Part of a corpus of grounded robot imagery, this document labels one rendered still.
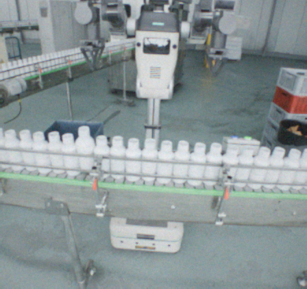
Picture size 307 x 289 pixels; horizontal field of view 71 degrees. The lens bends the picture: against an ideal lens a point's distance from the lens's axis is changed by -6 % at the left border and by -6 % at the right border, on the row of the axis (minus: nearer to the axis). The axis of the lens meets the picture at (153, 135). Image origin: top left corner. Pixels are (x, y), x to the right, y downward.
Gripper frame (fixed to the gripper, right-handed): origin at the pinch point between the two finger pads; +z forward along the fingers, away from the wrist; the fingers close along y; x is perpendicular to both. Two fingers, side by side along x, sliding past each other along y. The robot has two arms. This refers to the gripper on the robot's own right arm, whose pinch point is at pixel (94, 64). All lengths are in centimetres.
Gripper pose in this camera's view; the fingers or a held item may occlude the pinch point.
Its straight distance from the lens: 91.6
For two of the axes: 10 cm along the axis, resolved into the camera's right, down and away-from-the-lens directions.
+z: -0.5, 8.8, 4.7
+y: -0.4, 4.7, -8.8
